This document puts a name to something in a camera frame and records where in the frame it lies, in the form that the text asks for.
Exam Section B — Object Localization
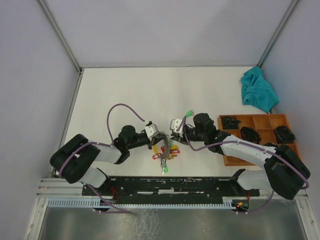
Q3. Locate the metal keyring with coloured keys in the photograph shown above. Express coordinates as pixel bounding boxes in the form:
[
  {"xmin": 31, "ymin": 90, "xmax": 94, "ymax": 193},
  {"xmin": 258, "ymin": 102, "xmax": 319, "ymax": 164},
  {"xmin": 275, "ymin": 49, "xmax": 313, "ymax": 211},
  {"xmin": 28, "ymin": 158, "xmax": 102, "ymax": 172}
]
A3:
[{"xmin": 152, "ymin": 135, "xmax": 180, "ymax": 175}]

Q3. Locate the green key tag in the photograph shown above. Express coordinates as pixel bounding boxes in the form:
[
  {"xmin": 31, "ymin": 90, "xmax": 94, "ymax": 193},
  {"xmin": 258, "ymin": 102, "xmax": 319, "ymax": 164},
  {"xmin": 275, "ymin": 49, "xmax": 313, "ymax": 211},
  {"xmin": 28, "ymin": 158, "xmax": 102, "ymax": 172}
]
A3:
[{"xmin": 185, "ymin": 110, "xmax": 195, "ymax": 118}]

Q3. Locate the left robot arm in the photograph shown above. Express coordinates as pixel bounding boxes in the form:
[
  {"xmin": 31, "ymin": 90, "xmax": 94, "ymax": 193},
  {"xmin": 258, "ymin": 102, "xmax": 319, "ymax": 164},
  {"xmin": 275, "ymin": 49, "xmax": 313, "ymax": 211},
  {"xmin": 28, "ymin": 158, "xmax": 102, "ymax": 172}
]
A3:
[{"xmin": 49, "ymin": 122, "xmax": 170, "ymax": 195}]

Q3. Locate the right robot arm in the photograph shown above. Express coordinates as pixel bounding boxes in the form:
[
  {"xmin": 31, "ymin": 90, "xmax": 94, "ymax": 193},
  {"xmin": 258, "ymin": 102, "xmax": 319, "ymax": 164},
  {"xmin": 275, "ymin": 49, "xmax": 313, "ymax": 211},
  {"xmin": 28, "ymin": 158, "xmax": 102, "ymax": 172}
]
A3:
[{"xmin": 170, "ymin": 113, "xmax": 311, "ymax": 200}]

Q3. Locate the teal cloth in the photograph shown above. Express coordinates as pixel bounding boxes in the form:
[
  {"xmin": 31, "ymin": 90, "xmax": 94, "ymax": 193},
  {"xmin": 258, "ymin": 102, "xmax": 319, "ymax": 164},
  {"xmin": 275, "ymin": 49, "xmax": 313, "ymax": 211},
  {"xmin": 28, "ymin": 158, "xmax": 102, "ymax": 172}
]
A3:
[{"xmin": 240, "ymin": 66, "xmax": 279, "ymax": 113}]

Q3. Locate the wooden compartment tray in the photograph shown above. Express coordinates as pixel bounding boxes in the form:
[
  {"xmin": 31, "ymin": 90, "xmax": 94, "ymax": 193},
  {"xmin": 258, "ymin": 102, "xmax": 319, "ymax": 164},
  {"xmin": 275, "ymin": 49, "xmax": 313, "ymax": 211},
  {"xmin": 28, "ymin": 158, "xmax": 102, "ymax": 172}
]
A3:
[{"xmin": 217, "ymin": 114, "xmax": 301, "ymax": 167}]

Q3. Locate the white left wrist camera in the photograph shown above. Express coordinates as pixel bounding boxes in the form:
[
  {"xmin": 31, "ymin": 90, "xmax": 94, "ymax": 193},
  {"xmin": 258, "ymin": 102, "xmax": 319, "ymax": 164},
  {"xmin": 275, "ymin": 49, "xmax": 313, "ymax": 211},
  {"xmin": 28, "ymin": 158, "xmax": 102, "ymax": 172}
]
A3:
[{"xmin": 144, "ymin": 121, "xmax": 159, "ymax": 139}]

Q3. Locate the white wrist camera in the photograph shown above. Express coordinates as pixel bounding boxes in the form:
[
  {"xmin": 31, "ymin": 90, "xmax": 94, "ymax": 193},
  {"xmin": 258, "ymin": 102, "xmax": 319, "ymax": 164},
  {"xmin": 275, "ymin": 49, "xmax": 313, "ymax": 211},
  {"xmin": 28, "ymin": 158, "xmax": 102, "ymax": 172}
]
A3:
[
  {"xmin": 169, "ymin": 117, "xmax": 186, "ymax": 134},
  {"xmin": 144, "ymin": 121, "xmax": 159, "ymax": 139}
]

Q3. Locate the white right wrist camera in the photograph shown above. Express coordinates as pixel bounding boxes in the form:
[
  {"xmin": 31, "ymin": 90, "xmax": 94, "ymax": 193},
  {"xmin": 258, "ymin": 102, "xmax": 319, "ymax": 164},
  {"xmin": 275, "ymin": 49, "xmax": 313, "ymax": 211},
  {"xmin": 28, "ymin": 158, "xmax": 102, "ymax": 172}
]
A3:
[{"xmin": 169, "ymin": 117, "xmax": 186, "ymax": 134}]

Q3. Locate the black cable coil left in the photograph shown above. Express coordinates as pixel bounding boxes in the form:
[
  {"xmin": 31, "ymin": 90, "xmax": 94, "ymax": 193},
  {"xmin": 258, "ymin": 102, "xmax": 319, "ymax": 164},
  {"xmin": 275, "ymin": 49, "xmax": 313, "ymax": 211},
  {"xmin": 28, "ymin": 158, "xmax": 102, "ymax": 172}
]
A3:
[{"xmin": 221, "ymin": 116, "xmax": 241, "ymax": 130}]

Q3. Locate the black cable coil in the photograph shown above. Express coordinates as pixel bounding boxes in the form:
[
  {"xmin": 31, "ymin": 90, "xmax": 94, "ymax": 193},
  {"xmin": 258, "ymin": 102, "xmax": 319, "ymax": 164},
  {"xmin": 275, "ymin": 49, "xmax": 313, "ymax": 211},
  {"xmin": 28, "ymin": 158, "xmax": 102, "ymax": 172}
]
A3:
[
  {"xmin": 221, "ymin": 116, "xmax": 241, "ymax": 130},
  {"xmin": 274, "ymin": 124, "xmax": 296, "ymax": 145},
  {"xmin": 239, "ymin": 126, "xmax": 262, "ymax": 145}
]

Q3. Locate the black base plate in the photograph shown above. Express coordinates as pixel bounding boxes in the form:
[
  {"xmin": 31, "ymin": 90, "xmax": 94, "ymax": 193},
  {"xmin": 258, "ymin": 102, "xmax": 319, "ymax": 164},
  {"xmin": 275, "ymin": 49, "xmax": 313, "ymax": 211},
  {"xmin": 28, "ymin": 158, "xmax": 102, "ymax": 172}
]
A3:
[{"xmin": 96, "ymin": 176, "xmax": 260, "ymax": 200}]

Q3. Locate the black cable coil middle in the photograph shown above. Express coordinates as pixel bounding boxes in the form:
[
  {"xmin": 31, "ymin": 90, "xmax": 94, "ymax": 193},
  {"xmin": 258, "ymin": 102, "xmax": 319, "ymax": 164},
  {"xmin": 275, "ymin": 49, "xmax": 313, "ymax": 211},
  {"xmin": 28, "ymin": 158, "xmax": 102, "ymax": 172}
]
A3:
[{"xmin": 239, "ymin": 126, "xmax": 262, "ymax": 145}]

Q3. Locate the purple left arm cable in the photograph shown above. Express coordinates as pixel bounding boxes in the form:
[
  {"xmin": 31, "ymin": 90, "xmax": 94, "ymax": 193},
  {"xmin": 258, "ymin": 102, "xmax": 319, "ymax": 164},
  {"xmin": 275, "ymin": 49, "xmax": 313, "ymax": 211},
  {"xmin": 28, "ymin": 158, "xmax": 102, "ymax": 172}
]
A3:
[{"xmin": 58, "ymin": 103, "xmax": 147, "ymax": 178}]

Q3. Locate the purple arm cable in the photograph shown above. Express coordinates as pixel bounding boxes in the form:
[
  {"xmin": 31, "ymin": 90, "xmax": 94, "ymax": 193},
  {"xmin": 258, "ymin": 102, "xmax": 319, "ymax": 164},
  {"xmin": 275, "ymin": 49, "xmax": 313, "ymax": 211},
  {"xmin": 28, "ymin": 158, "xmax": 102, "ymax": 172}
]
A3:
[
  {"xmin": 176, "ymin": 117, "xmax": 311, "ymax": 215},
  {"xmin": 58, "ymin": 103, "xmax": 147, "ymax": 178}
]

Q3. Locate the grey cable duct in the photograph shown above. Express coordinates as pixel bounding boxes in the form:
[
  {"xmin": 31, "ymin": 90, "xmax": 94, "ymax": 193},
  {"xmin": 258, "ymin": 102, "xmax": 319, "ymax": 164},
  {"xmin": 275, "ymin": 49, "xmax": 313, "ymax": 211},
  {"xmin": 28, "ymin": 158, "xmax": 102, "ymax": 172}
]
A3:
[{"xmin": 47, "ymin": 197, "xmax": 236, "ymax": 210}]

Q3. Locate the black cable coil right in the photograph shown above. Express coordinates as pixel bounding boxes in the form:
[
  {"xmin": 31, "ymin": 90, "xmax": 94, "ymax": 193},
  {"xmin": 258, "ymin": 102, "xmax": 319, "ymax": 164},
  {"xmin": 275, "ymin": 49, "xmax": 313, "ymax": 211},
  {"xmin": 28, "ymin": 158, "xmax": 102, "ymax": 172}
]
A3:
[{"xmin": 274, "ymin": 124, "xmax": 296, "ymax": 145}]

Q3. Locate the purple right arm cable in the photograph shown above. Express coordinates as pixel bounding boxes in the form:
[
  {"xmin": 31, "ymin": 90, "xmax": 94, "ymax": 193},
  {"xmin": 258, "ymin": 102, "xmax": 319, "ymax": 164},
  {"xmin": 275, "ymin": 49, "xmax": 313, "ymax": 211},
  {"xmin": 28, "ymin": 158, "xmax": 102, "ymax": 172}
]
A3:
[{"xmin": 176, "ymin": 117, "xmax": 311, "ymax": 215}]

